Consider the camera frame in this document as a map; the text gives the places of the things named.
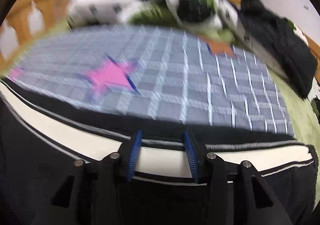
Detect wooden bed frame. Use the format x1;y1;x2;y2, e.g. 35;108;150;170
0;0;320;71

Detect black pants with white stripe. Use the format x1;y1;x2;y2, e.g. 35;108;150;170
1;78;319;224

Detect white black patterned quilt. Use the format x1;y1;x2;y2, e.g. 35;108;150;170
67;0;238;38

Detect green bed sheet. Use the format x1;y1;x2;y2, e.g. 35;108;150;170
47;0;320;206

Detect grey plaid blanket with stars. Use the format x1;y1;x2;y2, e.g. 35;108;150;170
8;25;294;135

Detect black clothing pile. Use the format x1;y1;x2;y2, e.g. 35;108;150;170
238;0;318;99

